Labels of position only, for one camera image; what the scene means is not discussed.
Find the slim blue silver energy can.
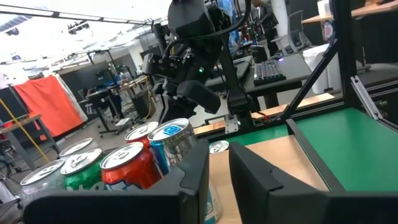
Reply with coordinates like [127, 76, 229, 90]
[147, 118, 223, 224]

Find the black right camera cable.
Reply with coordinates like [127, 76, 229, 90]
[163, 0, 252, 60]

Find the red-orange soda can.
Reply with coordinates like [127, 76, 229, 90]
[208, 139, 230, 154]

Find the red-orange Fanta can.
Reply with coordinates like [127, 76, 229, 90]
[99, 141, 163, 191]

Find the yellow pole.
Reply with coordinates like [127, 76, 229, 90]
[0, 98, 50, 164]

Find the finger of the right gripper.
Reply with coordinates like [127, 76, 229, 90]
[159, 90, 197, 124]
[152, 79, 171, 96]

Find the orange cloth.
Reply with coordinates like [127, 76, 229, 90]
[12, 73, 88, 138]

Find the backlit black keyboard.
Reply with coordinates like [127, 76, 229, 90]
[253, 58, 287, 87]

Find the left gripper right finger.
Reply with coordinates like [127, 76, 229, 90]
[229, 141, 398, 224]

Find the person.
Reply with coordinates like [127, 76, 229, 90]
[251, 0, 280, 57]

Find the white container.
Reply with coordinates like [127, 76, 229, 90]
[302, 42, 343, 95]

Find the wooden desk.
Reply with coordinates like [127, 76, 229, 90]
[301, 0, 398, 26]

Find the silver aluminium rail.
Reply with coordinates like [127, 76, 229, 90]
[350, 75, 384, 121]

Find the black ceiling light rail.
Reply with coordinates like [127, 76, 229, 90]
[0, 3, 164, 26]

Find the silver and red soda can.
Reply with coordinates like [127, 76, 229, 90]
[58, 137, 101, 158]
[19, 157, 67, 203]

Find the grey office chair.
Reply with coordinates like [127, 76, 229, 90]
[273, 9, 313, 54]

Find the black bin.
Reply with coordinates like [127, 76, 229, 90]
[132, 88, 156, 119]

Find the green table mat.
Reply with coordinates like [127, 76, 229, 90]
[228, 107, 398, 193]

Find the grey desk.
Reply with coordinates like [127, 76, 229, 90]
[242, 51, 313, 110]

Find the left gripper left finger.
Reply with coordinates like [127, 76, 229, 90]
[24, 139, 210, 224]

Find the grey table with wooden top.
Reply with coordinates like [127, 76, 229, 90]
[0, 113, 62, 171]

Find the silver metal bracket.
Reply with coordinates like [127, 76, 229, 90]
[224, 114, 239, 134]

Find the black rolling desk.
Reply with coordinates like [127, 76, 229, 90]
[85, 83, 131, 138]

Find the green soda can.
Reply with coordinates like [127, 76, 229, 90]
[60, 147, 106, 191]

